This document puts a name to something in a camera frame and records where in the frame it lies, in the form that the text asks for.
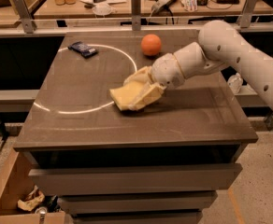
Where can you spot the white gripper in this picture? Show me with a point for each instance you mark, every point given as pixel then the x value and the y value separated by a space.
pixel 166 70

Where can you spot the yellow sponge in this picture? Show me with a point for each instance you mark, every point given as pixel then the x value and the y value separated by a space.
pixel 127 94

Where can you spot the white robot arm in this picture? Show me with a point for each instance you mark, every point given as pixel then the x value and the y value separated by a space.
pixel 219 45

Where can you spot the blue rxbar wrapper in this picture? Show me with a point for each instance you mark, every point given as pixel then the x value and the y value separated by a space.
pixel 83 49

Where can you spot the orange ball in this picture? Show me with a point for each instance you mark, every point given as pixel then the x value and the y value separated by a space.
pixel 151 45

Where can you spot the grey drawer cabinet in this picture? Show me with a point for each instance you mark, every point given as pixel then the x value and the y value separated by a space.
pixel 162 165

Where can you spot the white power strip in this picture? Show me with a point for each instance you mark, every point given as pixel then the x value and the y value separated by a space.
pixel 160 5

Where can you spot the clear plastic bottle left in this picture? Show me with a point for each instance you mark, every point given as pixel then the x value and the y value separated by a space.
pixel 235 83

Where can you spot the white bowl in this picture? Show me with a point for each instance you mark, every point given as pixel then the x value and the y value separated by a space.
pixel 102 10

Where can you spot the white patterned box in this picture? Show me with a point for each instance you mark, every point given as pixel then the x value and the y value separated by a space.
pixel 189 5

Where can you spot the crumpled paper bag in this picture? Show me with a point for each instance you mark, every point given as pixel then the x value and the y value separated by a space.
pixel 32 200

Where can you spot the metal can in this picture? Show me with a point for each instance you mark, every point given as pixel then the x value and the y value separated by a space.
pixel 41 211

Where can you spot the cardboard box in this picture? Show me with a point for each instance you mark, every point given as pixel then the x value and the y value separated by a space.
pixel 15 185

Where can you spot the middle metal bracket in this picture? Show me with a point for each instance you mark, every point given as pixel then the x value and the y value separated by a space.
pixel 136 14

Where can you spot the metal bracket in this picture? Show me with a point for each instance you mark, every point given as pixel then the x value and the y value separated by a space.
pixel 28 24
pixel 136 14
pixel 244 20

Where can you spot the right metal bracket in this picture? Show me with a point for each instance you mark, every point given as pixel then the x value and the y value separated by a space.
pixel 244 20

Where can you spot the left metal bracket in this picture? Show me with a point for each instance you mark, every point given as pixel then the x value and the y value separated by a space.
pixel 28 24

